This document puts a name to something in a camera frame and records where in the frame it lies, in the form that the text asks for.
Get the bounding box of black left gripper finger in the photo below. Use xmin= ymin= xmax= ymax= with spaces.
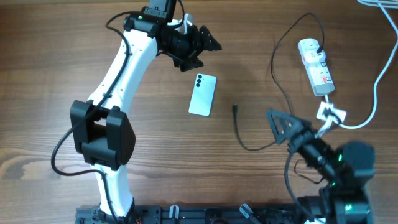
xmin=180 ymin=57 xmax=203 ymax=72
xmin=199 ymin=26 xmax=222 ymax=51

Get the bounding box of light blue Galaxy smartphone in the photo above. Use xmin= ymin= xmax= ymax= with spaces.
xmin=188 ymin=73 xmax=217 ymax=116

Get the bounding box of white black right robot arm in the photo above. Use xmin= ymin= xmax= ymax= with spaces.
xmin=266 ymin=109 xmax=375 ymax=223

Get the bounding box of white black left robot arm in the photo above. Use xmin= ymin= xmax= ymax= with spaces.
xmin=70 ymin=1 xmax=222 ymax=223

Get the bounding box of white charger plug adapter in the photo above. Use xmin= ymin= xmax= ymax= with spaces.
xmin=302 ymin=49 xmax=326 ymax=65

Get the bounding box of white power strip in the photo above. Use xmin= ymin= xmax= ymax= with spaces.
xmin=298 ymin=38 xmax=335 ymax=96

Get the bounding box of white power strip cord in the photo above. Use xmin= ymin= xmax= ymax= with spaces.
xmin=324 ymin=2 xmax=398 ymax=130

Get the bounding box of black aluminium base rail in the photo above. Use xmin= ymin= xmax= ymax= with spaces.
xmin=75 ymin=203 xmax=316 ymax=224

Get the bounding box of white cables top corner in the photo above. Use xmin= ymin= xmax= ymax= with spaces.
xmin=356 ymin=0 xmax=398 ymax=9

